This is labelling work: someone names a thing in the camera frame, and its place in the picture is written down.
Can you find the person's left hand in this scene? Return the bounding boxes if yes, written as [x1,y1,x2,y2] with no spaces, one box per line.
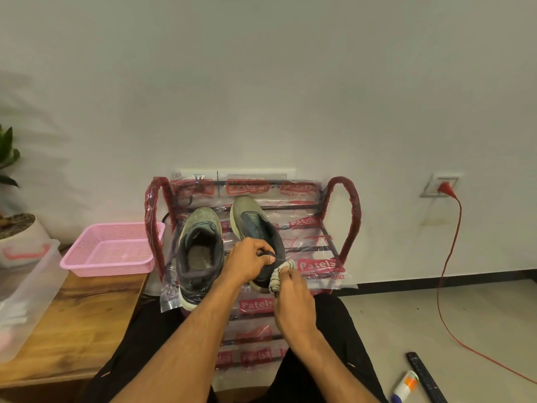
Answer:
[220,238,278,286]

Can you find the person's right hand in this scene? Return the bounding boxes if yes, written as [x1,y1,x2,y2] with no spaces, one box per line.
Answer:
[274,268,323,355]

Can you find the white cloth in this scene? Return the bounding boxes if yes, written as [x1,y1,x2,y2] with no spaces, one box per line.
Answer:
[270,261,295,297]

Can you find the grey sneaker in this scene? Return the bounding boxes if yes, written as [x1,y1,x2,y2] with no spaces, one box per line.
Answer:
[175,207,225,312]
[229,195,288,295]

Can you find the person's left forearm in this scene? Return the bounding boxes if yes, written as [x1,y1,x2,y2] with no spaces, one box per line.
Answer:
[110,273,246,403]

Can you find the person's right forearm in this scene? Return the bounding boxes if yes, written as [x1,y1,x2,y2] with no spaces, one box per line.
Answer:
[289,331,380,403]

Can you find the red plastic-wrapped shoe rack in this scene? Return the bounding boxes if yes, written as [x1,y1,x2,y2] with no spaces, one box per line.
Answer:
[145,176,362,374]

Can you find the white tube with orange label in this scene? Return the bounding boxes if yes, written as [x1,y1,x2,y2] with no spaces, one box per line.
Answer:
[391,370,420,403]

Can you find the pink plastic basket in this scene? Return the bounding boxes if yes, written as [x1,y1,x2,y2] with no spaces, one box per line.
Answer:
[60,222,165,278]

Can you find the black remote control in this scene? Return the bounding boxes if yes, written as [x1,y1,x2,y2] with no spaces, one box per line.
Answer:
[406,352,449,403]

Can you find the person's black trousers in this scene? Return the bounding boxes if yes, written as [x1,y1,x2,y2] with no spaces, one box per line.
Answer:
[80,289,388,403]

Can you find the white plant pot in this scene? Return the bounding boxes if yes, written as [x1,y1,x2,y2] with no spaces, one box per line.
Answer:
[0,212,52,265]

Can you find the clear plastic storage box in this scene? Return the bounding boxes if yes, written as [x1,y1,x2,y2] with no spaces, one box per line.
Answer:
[0,239,70,365]

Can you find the green plant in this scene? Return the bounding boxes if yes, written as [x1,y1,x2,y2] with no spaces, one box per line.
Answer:
[0,125,21,189]

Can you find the red cable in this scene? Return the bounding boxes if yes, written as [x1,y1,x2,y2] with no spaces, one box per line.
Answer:
[436,193,537,384]

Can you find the white wall socket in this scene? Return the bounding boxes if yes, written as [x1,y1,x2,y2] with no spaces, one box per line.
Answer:
[421,173,462,199]

